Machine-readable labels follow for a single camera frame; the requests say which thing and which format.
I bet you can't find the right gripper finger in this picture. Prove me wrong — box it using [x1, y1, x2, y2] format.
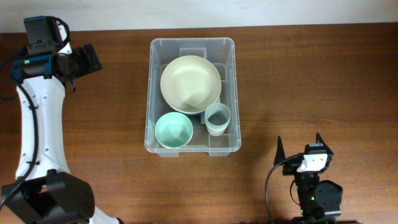
[274, 136, 286, 166]
[316, 133, 326, 146]

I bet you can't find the mint green cup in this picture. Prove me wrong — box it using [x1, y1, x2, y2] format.
[206, 121, 229, 130]

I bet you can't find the cream cup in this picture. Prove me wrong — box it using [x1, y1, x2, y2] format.
[207, 127, 226, 136]

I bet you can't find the grey cup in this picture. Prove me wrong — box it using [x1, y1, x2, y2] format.
[205, 103, 231, 125]

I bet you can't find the cream bowl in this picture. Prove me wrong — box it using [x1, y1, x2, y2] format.
[160, 55, 221, 114]
[160, 81, 221, 112]

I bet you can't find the mint green small bowl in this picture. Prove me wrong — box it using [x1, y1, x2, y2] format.
[155, 112, 193, 148]

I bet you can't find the yellow small bowl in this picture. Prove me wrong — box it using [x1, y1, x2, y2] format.
[155, 124, 193, 148]

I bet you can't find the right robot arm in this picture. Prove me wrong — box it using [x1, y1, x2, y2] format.
[274, 133, 343, 224]

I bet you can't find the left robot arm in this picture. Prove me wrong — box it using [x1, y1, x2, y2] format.
[1, 16, 120, 223]

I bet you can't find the clear plastic storage bin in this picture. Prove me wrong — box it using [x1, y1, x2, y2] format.
[144, 37, 242, 157]

